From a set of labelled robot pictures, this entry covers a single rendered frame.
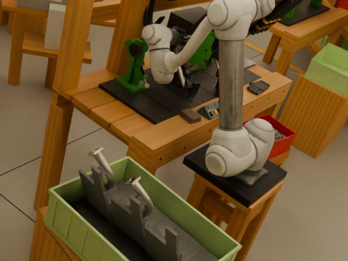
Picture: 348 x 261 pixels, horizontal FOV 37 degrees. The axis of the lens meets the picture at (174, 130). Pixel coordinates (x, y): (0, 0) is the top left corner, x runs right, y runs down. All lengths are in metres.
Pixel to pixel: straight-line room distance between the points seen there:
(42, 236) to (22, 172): 1.42
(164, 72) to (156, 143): 0.34
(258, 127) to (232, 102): 0.24
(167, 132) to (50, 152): 0.74
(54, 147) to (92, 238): 1.14
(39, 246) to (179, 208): 0.59
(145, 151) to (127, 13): 0.80
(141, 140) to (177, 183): 1.36
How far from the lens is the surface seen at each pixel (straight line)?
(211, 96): 3.01
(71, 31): 2.59
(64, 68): 2.68
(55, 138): 2.89
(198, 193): 2.50
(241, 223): 2.43
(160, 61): 2.50
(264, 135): 2.32
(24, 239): 3.11
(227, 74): 2.11
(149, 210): 1.78
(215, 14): 2.03
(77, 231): 1.92
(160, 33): 2.52
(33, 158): 3.67
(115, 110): 2.65
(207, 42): 2.86
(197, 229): 2.07
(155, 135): 2.50
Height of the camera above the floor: 2.24
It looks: 31 degrees down
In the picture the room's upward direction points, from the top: 18 degrees clockwise
